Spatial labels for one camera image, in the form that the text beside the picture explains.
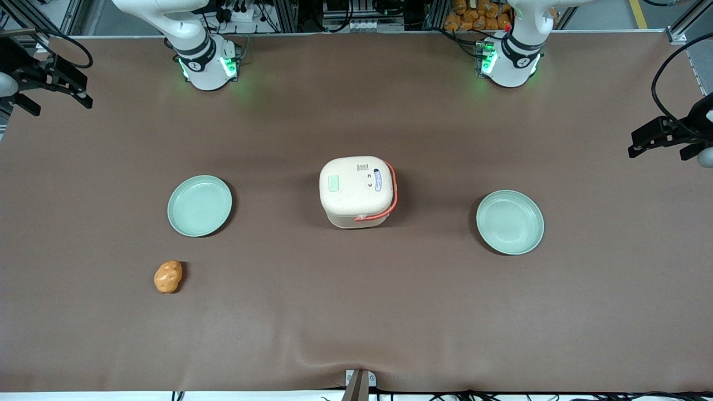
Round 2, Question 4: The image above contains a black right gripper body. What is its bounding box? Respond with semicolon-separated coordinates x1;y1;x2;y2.
0;35;51;116

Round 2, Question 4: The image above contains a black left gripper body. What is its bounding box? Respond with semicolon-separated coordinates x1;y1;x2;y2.
662;94;713;162

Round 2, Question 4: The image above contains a cream rice cooker orange handle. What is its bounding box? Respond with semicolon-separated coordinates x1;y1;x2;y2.
319;156;398;229

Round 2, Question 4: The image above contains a pale green plate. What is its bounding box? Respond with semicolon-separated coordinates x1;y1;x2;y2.
167;175;233;238
476;189;545;256

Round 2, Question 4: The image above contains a white power strip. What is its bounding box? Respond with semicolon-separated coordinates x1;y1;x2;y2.
220;0;258;24

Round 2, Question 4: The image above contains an orange brown potato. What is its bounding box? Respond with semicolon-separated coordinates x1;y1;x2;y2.
154;260;183;294

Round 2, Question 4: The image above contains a pile of orange buns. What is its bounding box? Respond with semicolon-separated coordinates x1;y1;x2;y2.
444;0;514;32

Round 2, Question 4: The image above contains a brown table mat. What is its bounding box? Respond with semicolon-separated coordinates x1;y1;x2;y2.
0;31;713;394

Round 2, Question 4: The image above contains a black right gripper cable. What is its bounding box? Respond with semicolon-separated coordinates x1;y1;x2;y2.
31;27;94;71

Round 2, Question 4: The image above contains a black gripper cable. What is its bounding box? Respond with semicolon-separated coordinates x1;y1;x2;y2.
651;32;713;140
31;27;94;71

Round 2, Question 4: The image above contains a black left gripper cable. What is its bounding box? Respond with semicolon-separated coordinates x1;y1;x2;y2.
651;32;713;140

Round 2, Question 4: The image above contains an aluminium frame post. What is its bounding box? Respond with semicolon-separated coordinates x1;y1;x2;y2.
56;0;90;37

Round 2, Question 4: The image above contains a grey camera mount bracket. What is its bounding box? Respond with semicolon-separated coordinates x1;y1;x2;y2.
343;369;377;401

